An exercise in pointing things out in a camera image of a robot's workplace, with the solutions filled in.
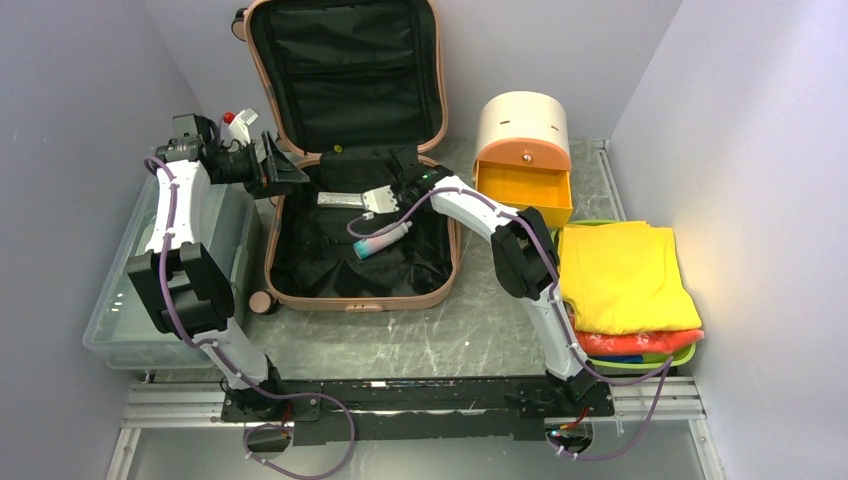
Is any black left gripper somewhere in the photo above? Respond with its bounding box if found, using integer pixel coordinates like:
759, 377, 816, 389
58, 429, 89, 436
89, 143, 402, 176
212, 131, 309, 200

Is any white cosmetic box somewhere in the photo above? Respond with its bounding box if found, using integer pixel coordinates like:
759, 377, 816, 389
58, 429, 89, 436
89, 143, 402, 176
316, 192, 365, 210

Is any pastel cosmetic tube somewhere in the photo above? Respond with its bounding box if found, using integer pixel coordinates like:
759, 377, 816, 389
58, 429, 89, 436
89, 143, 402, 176
353, 221, 412, 260

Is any pink hard-shell suitcase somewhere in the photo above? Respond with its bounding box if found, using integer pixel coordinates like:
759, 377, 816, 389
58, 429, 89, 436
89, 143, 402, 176
231, 1, 461, 312

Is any cream orange drawer cabinet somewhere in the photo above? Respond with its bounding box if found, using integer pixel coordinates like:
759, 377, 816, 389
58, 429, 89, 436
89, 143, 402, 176
473, 91, 573, 229

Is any yellow cloth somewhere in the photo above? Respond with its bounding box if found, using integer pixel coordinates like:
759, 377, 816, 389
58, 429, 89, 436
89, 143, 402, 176
559, 221, 702, 336

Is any red white tie-dye cloth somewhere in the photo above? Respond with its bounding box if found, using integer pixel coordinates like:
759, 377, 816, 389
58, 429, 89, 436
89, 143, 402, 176
569, 311, 705, 357

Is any blue towel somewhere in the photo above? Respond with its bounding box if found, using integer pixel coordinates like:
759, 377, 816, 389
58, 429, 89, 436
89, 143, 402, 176
596, 355, 643, 364

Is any lime green plastic tray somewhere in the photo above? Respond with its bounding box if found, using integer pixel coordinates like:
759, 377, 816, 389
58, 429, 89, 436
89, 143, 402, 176
553, 220, 704, 370

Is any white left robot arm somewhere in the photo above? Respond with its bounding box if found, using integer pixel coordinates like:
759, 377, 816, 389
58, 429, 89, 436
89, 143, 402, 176
126, 108, 309, 420

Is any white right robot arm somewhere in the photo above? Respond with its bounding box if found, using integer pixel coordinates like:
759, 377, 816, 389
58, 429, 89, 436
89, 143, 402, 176
387, 153, 595, 415

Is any clear plastic storage box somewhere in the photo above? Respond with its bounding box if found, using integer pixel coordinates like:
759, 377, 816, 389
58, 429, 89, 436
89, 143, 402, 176
82, 178, 261, 370

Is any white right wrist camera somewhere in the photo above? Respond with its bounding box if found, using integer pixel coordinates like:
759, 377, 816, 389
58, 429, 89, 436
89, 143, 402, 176
361, 185, 399, 214

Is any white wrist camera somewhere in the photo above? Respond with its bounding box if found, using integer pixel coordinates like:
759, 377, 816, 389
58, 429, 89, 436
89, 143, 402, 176
222, 107, 259, 146
361, 185, 399, 214

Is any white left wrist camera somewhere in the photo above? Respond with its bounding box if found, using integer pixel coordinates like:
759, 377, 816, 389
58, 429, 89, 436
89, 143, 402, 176
222, 107, 259, 146

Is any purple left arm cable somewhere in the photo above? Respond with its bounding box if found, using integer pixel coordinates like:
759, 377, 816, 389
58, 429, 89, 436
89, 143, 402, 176
144, 113, 357, 480

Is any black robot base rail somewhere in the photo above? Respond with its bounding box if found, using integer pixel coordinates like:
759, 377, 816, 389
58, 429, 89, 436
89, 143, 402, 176
220, 375, 614, 446

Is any aluminium frame rail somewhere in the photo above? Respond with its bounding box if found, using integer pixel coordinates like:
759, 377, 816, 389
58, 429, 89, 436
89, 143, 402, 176
105, 139, 707, 480

